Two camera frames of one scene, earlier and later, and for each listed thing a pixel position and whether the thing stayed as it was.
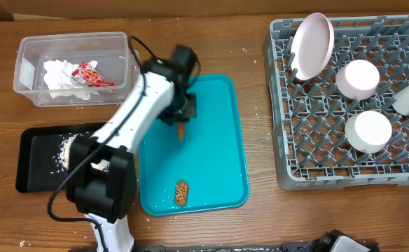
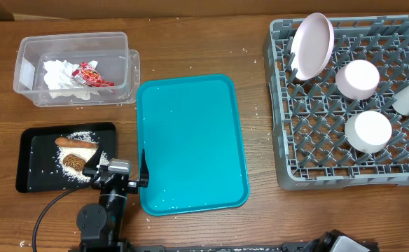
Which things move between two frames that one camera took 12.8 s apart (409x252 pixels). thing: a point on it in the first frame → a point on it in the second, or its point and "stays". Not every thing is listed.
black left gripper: (190, 111) → (131, 187)
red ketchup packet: (89, 75) stays
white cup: (368, 131) stays
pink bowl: (357, 79) stays
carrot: (180, 131) → (73, 143)
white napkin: (61, 83) stays
